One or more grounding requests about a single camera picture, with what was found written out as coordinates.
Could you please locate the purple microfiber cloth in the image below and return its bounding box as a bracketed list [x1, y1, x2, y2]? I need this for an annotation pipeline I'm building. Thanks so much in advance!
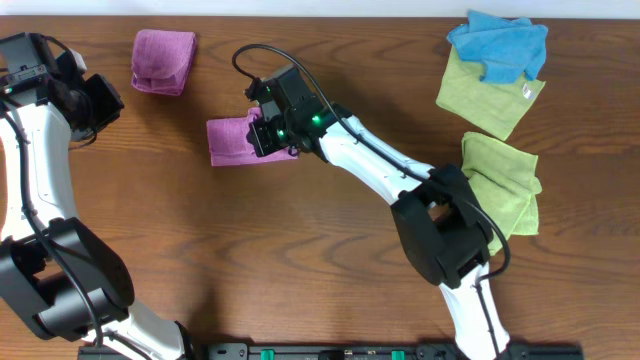
[206, 107, 297, 167]

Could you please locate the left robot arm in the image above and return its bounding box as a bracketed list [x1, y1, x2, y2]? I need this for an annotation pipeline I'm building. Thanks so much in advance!
[1, 32, 199, 359]

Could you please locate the blue microfiber cloth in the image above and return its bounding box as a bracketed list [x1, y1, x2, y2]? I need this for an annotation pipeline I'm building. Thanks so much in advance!
[447, 10, 549, 84]

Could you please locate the right black cable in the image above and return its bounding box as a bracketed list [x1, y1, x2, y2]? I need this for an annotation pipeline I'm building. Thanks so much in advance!
[231, 43, 512, 359]

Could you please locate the black cable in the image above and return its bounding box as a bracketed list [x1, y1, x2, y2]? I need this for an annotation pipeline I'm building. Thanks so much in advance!
[0, 33, 151, 360]
[231, 43, 512, 359]

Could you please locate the left black cable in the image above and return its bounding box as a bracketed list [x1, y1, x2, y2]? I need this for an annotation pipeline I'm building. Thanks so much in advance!
[0, 33, 151, 360]

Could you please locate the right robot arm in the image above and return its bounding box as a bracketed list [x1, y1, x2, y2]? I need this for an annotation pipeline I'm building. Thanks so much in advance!
[245, 65, 510, 359]

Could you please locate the flat green cloth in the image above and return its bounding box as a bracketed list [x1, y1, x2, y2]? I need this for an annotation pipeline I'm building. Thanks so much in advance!
[436, 47, 546, 141]

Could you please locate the folded purple cloth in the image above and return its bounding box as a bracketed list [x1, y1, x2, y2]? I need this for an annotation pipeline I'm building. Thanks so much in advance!
[131, 29, 197, 96]

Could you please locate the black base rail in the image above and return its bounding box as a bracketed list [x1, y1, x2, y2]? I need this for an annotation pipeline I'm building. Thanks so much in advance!
[76, 341, 585, 360]

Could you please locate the crumpled green cloth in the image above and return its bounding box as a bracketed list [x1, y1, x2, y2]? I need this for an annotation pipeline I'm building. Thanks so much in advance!
[462, 132, 542, 238]

